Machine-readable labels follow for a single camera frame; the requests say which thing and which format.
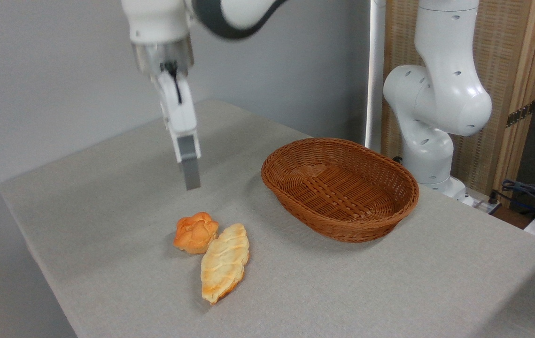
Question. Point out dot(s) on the white vertical pole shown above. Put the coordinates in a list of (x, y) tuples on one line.
[(374, 70)]

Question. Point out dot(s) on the brown woven wicker basket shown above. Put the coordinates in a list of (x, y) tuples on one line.
[(356, 206)]

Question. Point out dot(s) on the metal screen hinge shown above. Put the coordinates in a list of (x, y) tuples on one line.
[(521, 114)]

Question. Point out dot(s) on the grey tablecloth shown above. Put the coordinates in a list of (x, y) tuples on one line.
[(107, 225)]

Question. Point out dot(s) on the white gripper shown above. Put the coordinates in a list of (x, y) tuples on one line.
[(178, 110)]

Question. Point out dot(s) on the wooden folding screen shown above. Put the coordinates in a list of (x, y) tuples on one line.
[(511, 51)]

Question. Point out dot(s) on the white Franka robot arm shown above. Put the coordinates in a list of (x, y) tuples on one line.
[(438, 98)]

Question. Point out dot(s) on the long flat braided bread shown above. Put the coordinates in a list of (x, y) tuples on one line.
[(224, 263)]

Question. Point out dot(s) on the round flower-shaped bread bun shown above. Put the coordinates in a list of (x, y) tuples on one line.
[(196, 233)]

